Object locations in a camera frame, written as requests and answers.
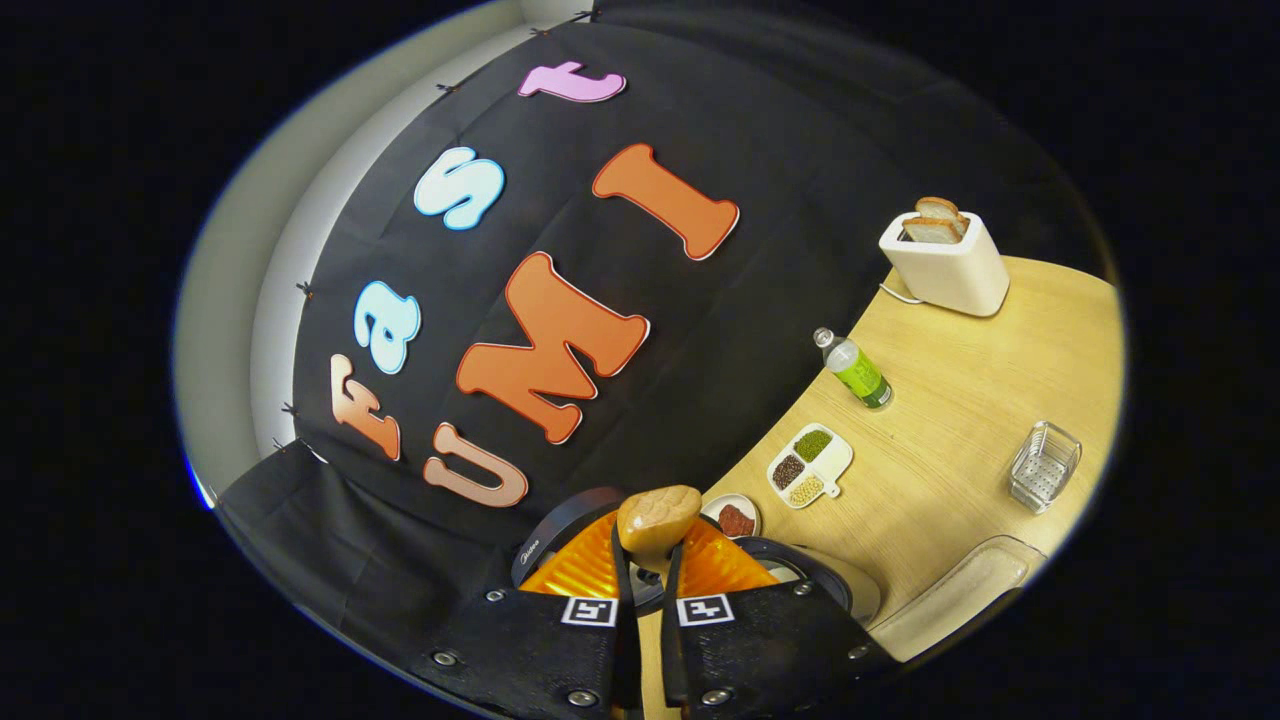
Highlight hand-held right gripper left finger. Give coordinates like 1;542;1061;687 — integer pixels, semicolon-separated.
415;510;642;720

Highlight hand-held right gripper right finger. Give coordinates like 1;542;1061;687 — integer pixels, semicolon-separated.
660;515;901;716

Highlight wooden spoon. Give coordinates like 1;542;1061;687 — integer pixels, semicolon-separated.
617;485;703;573

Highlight dark grey rice cooker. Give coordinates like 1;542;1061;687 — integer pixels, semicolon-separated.
512;487;881;626

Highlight clear tray of rice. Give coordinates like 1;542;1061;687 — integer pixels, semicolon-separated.
868;535;1048;663

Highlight clear chopstick holder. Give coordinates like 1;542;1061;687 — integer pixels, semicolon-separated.
1008;421;1083;515

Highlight small plate of red beans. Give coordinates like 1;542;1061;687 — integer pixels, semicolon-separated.
700;493;763;541

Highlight white divided grain dish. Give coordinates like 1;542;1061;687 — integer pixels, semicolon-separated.
767;423;854;510

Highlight green label plastic bottle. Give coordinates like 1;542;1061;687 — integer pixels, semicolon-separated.
813;327;894;410

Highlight white toaster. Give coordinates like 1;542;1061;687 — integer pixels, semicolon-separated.
879;210;1011;318

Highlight black backdrop cloth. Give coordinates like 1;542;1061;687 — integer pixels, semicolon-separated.
215;0;1111;691

